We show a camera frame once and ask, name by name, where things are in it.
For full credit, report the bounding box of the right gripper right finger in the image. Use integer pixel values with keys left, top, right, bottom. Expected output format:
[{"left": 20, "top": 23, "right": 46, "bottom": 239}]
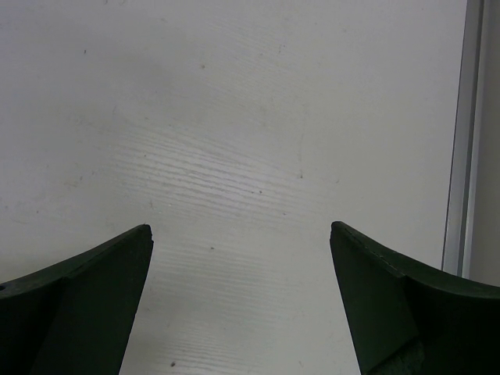
[{"left": 330, "top": 221, "right": 499, "bottom": 374}]

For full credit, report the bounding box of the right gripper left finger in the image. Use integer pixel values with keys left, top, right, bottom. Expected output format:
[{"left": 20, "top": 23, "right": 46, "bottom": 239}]
[{"left": 1, "top": 224, "right": 153, "bottom": 374}]

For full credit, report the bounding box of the aluminium rail right edge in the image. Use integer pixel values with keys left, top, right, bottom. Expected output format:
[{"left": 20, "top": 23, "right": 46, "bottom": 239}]
[{"left": 441, "top": 1, "right": 499, "bottom": 284}]

